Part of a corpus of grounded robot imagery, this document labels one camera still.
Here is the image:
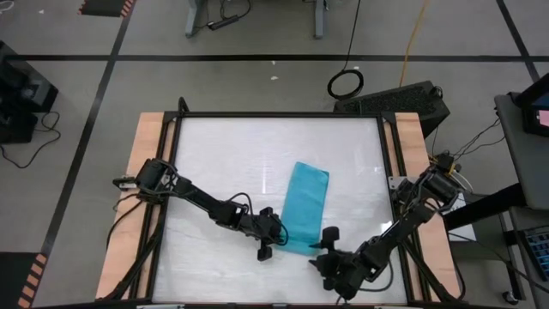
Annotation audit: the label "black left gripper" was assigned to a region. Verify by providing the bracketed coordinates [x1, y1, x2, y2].
[247, 206, 288, 264]

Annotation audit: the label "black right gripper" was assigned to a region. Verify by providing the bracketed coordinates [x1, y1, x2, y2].
[307, 226, 362, 291]

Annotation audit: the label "light blue microfibre towel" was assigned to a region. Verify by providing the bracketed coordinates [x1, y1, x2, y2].
[280, 161, 331, 257]

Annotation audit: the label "light wooden board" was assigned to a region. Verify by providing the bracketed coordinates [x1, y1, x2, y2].
[383, 112, 462, 301]
[94, 112, 177, 300]

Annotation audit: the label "white sheet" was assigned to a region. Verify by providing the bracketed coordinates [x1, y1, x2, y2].
[448, 191, 478, 242]

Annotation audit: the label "black cart base bar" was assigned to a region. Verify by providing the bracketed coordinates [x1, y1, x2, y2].
[443, 183, 528, 231]

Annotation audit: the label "black laptop blue keys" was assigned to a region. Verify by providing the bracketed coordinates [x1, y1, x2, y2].
[520, 226, 549, 283]

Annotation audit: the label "grey desk leg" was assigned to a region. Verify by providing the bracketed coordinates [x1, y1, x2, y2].
[184, 0, 203, 39]
[314, 0, 328, 40]

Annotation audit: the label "black power strip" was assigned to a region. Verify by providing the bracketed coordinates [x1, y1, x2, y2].
[207, 14, 240, 32]

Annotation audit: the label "grey cart top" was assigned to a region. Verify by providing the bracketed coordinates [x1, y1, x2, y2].
[493, 91, 549, 211]

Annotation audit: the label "black laptop pink screen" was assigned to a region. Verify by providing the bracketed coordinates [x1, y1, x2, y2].
[513, 72, 549, 139]

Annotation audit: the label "black mat orange striped edge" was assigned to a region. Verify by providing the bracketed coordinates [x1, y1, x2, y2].
[0, 251, 49, 309]
[77, 0, 137, 19]

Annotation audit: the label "black equipment block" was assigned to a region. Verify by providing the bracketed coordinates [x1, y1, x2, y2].
[0, 40, 60, 145]

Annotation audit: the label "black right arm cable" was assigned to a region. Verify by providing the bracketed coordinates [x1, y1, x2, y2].
[358, 259, 395, 294]

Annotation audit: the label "silver metal bracket plate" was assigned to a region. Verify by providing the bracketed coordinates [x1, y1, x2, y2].
[387, 174, 407, 191]

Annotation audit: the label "black metal table frame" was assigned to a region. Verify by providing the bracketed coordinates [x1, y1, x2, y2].
[96, 96, 468, 309]

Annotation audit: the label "long black cable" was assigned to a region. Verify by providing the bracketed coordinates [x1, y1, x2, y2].
[326, 0, 365, 101]

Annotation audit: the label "long yellow cable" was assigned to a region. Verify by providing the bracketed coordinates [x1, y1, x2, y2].
[397, 0, 431, 88]

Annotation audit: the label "black looped floor cable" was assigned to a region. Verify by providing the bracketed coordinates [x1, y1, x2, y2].
[0, 110, 62, 170]

